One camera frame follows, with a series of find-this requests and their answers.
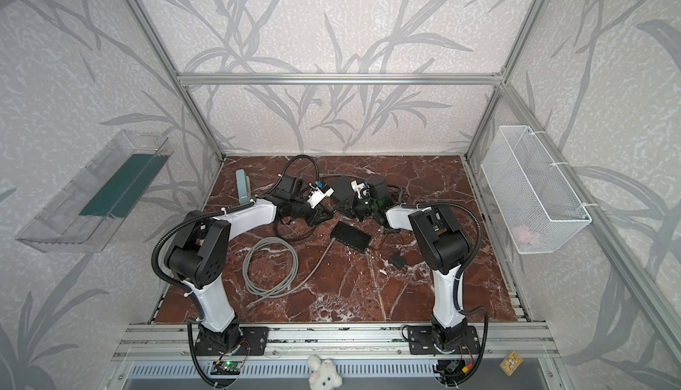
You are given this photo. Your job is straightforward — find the clear acrylic wall shelf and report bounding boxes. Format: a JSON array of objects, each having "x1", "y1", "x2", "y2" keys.
[{"x1": 16, "y1": 130, "x2": 174, "y2": 253}]

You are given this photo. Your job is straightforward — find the pink object in basket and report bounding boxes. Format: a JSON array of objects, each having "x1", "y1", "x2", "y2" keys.
[{"x1": 511, "y1": 224, "x2": 537, "y2": 246}]

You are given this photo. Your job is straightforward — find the green lit controller board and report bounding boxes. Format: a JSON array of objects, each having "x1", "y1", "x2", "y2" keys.
[{"x1": 210, "y1": 360, "x2": 244, "y2": 376}]

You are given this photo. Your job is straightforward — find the dark grey box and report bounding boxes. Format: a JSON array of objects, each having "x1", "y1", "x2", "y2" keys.
[{"x1": 330, "y1": 176, "x2": 356, "y2": 219}]

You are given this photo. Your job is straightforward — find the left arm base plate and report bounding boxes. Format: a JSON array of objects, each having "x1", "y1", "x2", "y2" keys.
[{"x1": 194, "y1": 325, "x2": 269, "y2": 356}]

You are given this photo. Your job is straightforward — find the white wire mesh basket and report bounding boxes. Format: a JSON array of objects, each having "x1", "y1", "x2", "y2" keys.
[{"x1": 482, "y1": 126, "x2": 592, "y2": 254}]

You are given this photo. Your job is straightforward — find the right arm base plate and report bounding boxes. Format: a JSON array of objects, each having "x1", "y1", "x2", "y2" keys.
[{"x1": 403, "y1": 325, "x2": 482, "y2": 356}]

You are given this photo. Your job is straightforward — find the coiled grey ethernet cable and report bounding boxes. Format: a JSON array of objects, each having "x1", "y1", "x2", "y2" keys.
[{"x1": 241, "y1": 236, "x2": 339, "y2": 308}]

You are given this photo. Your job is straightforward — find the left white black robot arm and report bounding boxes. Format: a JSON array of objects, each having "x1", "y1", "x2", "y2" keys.
[{"x1": 151, "y1": 175, "x2": 333, "y2": 346}]

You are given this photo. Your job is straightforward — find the black network switch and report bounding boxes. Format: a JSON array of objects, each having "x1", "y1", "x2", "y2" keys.
[{"x1": 331, "y1": 221, "x2": 372, "y2": 254}]

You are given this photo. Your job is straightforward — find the white plush toy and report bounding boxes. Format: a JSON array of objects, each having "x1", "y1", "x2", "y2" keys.
[{"x1": 308, "y1": 356, "x2": 343, "y2": 390}]

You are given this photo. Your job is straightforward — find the light blue rectangular block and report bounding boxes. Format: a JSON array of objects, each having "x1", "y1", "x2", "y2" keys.
[{"x1": 235, "y1": 169, "x2": 251, "y2": 205}]

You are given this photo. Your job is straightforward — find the black power adapter with cable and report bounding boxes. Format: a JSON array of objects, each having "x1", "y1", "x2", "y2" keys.
[{"x1": 374, "y1": 226, "x2": 406, "y2": 270}]

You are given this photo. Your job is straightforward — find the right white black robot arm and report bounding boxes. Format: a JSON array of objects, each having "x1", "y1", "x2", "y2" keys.
[{"x1": 332, "y1": 176, "x2": 482, "y2": 352}]

